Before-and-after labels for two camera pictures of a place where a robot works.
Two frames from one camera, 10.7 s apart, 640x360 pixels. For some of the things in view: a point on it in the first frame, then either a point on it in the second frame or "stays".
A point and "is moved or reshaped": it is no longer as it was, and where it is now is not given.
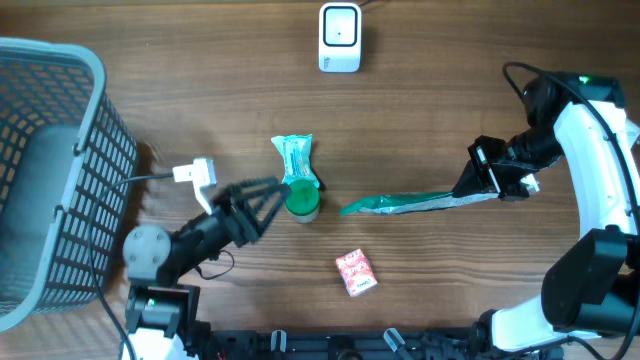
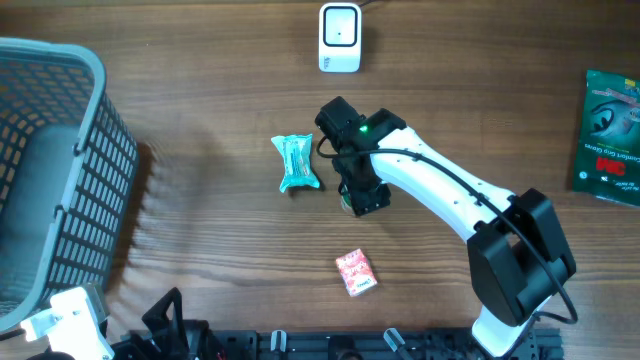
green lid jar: (303, 201) -> (347, 205)
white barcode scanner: (339, 37) stays
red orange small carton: (356, 271) stays
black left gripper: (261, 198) -> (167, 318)
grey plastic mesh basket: (68, 163) stays
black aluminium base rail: (351, 344) stays
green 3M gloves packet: (396, 203) is moved or reshaped
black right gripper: (482, 165) -> (363, 199)
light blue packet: (296, 152) stays
